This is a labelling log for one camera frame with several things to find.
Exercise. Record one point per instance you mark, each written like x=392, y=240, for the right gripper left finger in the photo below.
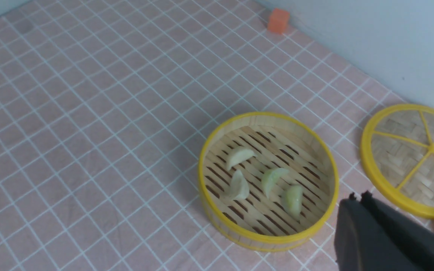
x=361, y=244

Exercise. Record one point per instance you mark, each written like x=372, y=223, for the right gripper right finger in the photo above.
x=413, y=240

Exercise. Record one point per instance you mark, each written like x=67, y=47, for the greenish dumpling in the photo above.
x=292, y=201

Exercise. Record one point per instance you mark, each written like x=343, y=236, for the pale dumpling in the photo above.
x=238, y=155
x=239, y=188
x=270, y=178

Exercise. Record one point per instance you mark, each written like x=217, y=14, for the woven bamboo steamer lid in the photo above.
x=397, y=154

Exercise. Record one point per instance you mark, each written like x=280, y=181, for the bamboo steamer tray yellow rim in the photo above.
x=258, y=223

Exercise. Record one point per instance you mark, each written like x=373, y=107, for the orange foam cube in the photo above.
x=278, y=21

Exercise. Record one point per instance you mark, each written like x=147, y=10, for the pink checkered tablecloth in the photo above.
x=105, y=105

